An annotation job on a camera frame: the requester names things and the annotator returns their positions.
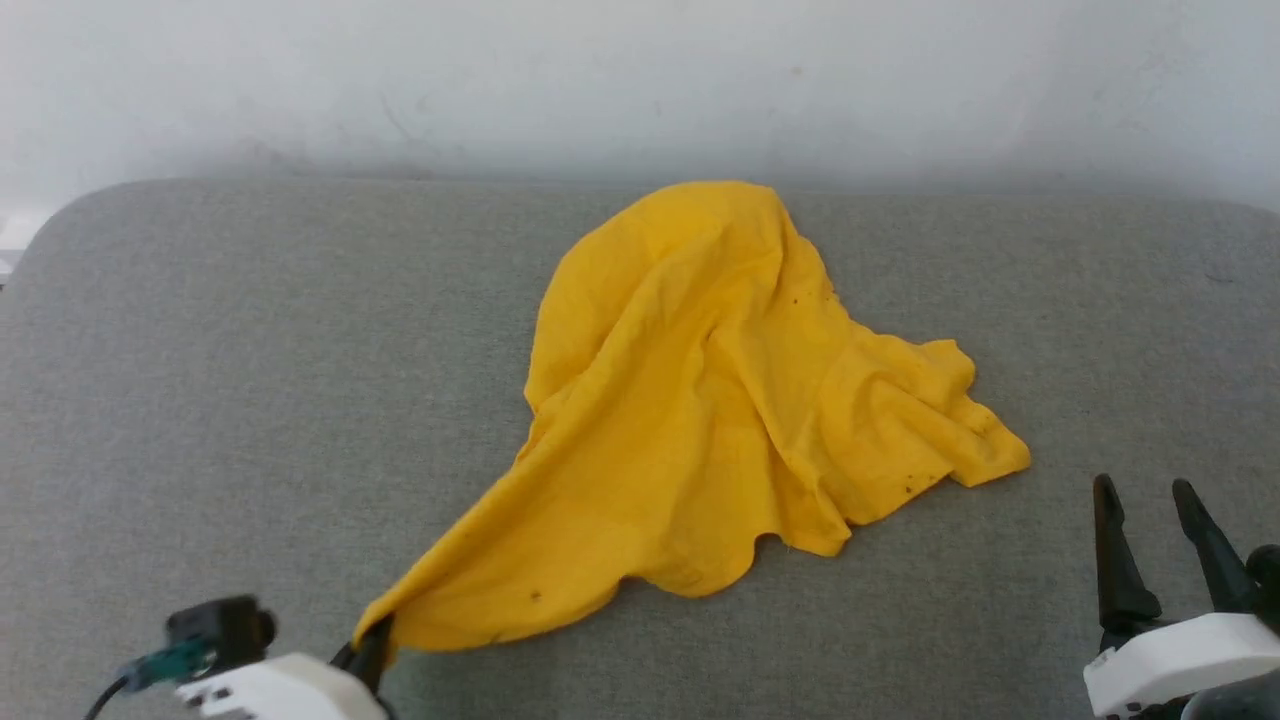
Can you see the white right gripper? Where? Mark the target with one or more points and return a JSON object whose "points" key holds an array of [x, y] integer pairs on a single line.
{"points": [[1190, 660]]}

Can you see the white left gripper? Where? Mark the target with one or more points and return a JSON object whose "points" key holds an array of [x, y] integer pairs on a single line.
{"points": [[290, 695]]}

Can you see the yellow cartoon-face T-shirt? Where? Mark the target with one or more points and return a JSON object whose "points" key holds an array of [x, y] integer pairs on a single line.
{"points": [[680, 420]]}

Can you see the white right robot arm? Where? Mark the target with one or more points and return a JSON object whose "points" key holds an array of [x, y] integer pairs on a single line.
{"points": [[1240, 702]]}

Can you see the grey fabric sofa seat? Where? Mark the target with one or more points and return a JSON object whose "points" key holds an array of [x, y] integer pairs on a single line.
{"points": [[250, 400]]}

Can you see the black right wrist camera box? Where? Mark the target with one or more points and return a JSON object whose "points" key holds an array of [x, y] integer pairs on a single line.
{"points": [[1268, 580]]}

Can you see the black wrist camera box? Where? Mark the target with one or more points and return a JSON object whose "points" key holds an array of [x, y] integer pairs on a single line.
{"points": [[220, 625], [1268, 580]]}

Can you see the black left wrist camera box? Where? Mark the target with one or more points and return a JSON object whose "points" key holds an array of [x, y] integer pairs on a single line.
{"points": [[220, 625]]}

